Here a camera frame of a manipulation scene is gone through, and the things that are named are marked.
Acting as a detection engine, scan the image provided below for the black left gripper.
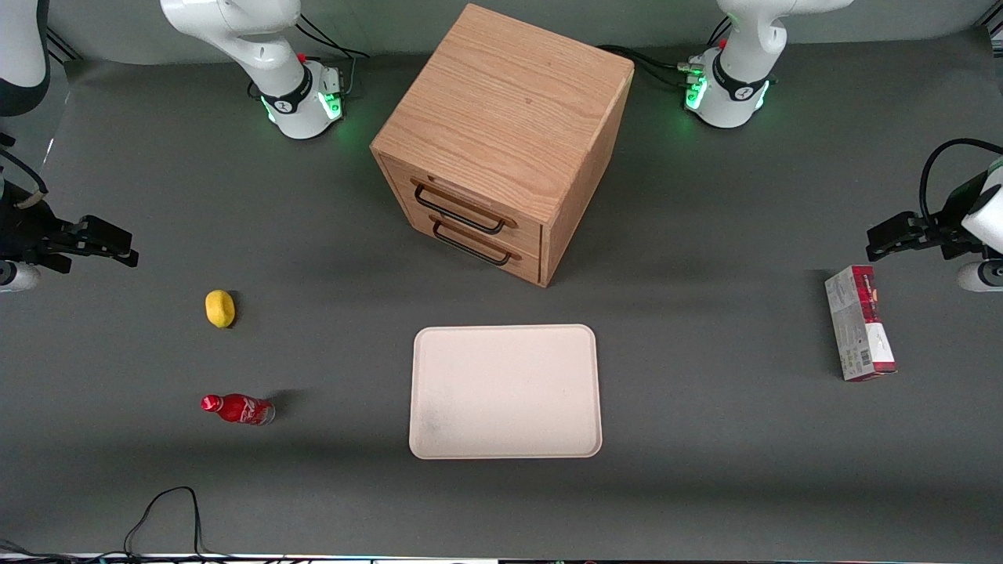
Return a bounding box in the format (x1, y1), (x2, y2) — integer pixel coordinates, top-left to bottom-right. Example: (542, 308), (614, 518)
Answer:
(867, 172), (990, 262)

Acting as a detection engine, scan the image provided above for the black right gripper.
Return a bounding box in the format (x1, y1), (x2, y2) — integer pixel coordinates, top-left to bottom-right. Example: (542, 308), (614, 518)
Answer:
(0, 200), (139, 273)

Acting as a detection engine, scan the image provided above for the red coke bottle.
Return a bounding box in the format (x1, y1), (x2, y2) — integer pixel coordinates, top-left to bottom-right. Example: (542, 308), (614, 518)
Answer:
(201, 393), (277, 426)

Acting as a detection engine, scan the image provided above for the beige rectangular tray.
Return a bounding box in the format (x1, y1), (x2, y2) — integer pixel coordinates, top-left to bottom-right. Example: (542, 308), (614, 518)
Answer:
(408, 324), (603, 460)

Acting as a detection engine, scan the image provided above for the grey and red carton box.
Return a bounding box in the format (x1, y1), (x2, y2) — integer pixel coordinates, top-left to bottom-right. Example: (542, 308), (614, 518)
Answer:
(824, 265), (898, 382)

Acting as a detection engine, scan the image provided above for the yellow lemon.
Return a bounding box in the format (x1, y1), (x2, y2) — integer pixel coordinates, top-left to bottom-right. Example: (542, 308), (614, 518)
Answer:
(205, 289), (236, 329)

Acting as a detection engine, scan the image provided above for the wooden drawer front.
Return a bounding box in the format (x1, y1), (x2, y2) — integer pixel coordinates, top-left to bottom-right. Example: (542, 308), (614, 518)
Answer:
(400, 205), (544, 285)
(379, 155), (544, 253)

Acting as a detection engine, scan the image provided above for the wooden drawer cabinet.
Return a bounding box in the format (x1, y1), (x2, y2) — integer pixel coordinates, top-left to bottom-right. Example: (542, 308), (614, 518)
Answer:
(370, 3), (635, 288)

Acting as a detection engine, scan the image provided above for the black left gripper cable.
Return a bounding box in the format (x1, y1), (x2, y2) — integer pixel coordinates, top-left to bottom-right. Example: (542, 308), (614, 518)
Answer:
(920, 138), (1003, 230)

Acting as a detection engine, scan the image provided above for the thin black looped cable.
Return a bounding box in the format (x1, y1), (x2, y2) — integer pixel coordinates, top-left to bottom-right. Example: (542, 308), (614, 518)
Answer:
(124, 486), (208, 559)

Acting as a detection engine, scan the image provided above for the black right arm base cable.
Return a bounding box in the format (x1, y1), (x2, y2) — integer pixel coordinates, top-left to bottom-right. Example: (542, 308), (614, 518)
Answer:
(296, 14), (371, 99)

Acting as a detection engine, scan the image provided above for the black arm base cable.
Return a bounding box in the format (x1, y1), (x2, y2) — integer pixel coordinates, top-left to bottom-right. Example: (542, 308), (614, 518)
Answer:
(296, 14), (371, 99)
(599, 45), (700, 89)

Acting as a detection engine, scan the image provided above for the black left arm base cable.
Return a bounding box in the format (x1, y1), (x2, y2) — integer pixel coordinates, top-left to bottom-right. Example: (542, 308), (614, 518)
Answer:
(599, 45), (700, 89)

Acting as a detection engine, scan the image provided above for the black wire drawer handle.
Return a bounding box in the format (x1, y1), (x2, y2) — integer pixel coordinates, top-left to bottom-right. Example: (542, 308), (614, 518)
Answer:
(413, 182), (508, 235)
(432, 220), (514, 267)

